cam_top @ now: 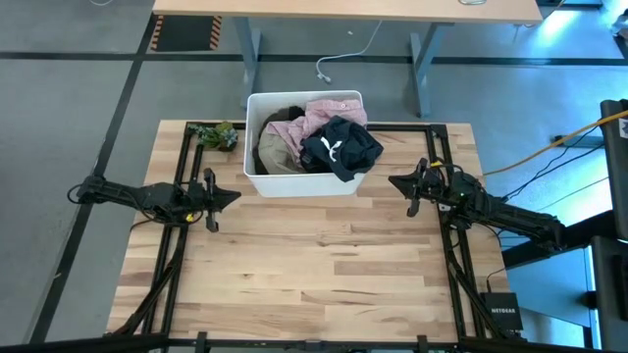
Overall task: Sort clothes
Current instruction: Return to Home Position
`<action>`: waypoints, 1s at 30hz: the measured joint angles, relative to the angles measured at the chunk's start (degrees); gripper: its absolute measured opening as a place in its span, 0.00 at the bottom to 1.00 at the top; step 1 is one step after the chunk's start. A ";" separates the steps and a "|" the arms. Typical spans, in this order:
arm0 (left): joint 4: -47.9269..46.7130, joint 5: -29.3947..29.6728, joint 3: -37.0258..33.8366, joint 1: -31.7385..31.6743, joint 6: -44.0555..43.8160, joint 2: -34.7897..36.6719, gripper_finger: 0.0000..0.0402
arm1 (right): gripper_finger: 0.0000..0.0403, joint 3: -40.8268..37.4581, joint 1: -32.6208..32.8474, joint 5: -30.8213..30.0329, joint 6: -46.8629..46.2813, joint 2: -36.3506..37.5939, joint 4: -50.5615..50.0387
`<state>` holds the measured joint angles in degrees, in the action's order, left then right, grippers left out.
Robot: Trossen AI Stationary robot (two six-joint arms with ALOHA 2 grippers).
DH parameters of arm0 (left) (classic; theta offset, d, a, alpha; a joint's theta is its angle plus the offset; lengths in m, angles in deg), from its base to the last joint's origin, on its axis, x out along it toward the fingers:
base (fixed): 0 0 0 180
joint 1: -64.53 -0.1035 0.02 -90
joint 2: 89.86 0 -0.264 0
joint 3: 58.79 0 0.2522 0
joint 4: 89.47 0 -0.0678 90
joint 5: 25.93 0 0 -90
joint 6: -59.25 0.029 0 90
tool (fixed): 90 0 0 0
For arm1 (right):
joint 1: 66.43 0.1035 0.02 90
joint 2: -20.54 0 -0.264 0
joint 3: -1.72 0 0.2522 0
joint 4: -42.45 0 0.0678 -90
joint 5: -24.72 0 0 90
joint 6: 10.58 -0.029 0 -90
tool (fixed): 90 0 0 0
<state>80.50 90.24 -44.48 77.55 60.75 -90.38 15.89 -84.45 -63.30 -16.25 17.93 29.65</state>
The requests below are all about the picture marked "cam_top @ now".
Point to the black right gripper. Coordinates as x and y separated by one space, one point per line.
439 188

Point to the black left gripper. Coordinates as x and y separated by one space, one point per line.
203 201

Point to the cream beige garment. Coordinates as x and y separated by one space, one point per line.
277 157

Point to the black garment with white print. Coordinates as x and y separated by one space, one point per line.
353 147

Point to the pink shirt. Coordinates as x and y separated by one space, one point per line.
324 110

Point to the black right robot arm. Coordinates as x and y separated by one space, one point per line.
510 216

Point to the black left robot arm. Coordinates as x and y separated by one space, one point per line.
137 196

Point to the small potted green plant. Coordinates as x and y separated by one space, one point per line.
218 136

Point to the white woven plastic laundry basket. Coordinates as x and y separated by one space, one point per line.
294 186

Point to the black Netgear router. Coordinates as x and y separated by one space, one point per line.
501 311

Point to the black mat with hazard stripes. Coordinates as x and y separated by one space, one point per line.
186 33

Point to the black diagonal beam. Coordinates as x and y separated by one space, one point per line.
579 230

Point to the wooden desk with grey legs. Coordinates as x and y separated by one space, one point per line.
343 10

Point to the black cabinet with white sticker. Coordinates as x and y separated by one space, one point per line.
615 171

